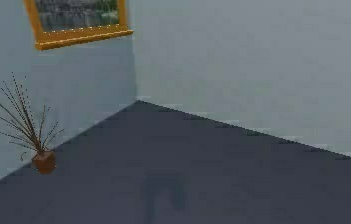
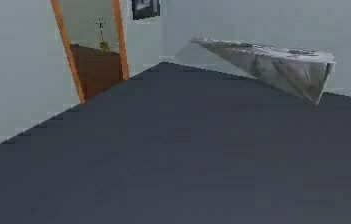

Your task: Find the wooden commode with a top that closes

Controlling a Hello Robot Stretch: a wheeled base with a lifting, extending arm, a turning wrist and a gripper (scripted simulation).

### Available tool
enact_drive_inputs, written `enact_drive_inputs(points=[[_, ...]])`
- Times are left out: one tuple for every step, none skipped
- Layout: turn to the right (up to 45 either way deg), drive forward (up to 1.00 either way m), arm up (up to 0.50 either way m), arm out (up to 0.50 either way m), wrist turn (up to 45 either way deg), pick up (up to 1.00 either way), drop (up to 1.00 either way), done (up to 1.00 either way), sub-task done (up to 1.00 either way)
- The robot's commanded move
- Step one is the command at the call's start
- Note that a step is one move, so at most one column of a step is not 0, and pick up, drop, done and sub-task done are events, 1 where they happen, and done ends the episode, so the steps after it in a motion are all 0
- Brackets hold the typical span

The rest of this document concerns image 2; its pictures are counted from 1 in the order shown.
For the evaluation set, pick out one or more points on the green house plant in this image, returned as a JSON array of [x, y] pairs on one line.
[[103, 45]]

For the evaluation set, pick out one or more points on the grey marble wedge table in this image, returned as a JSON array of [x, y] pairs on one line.
[[276, 66]]

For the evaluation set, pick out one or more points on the black framed wall picture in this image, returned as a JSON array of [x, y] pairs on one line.
[[145, 8]]

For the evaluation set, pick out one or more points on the orange wooden door frame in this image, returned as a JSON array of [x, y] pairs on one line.
[[68, 53]]

